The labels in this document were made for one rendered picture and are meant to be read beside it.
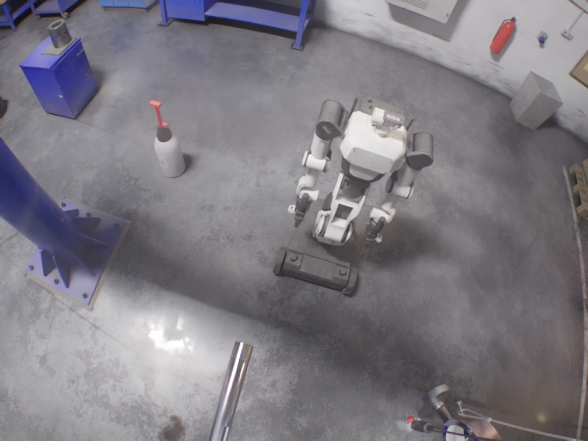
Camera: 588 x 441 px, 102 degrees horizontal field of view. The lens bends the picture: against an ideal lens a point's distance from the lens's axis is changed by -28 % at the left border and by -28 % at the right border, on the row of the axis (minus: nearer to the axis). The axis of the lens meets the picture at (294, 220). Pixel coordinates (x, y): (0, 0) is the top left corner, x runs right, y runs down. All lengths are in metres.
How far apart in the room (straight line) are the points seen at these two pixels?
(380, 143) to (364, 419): 1.86
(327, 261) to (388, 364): 0.90
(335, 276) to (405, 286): 0.66
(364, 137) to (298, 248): 1.20
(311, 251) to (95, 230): 1.72
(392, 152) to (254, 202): 1.53
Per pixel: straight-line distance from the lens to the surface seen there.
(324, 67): 3.99
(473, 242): 3.22
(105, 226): 2.80
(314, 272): 2.28
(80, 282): 2.72
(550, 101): 4.90
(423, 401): 1.50
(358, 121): 1.42
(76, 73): 3.63
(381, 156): 1.39
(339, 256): 2.39
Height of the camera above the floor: 2.33
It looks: 63 degrees down
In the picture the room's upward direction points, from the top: 16 degrees clockwise
